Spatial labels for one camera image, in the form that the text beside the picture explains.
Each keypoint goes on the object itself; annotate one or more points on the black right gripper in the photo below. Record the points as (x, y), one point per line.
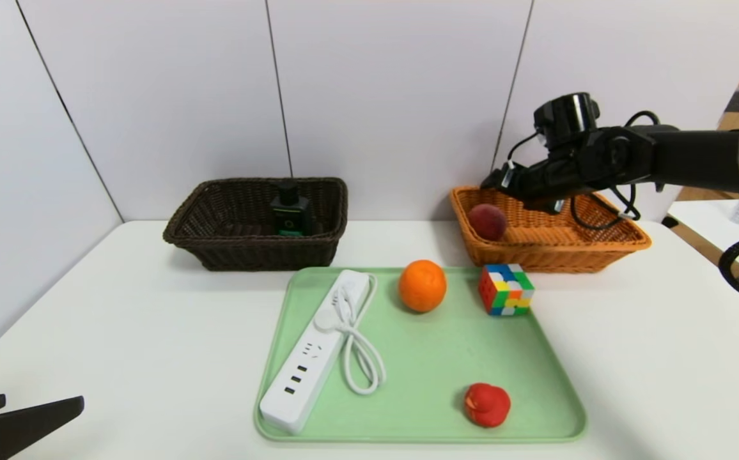
(505, 177)

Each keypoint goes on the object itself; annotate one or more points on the pink red peach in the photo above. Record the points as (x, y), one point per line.
(488, 222)

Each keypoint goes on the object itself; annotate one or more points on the orange fruit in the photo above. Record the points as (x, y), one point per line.
(422, 286)

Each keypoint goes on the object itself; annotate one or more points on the black pump bottle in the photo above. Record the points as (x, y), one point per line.
(291, 211)

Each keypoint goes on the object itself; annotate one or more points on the small red toy fruit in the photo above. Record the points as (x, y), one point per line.
(487, 405)

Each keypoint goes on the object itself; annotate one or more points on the white power strip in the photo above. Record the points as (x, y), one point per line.
(299, 377)

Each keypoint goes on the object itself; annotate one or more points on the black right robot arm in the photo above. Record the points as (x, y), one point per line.
(695, 160)

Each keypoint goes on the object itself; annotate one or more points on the orange wicker basket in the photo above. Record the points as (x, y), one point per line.
(536, 255)

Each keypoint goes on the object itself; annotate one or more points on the dark brown wicker basket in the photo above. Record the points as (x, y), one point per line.
(248, 255)

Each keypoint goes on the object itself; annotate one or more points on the colourful puzzle cube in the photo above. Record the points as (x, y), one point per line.
(504, 291)

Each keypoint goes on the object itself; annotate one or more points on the white side table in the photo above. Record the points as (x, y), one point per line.
(695, 220)

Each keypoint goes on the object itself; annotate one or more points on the light green plastic tray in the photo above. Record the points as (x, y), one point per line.
(433, 383)

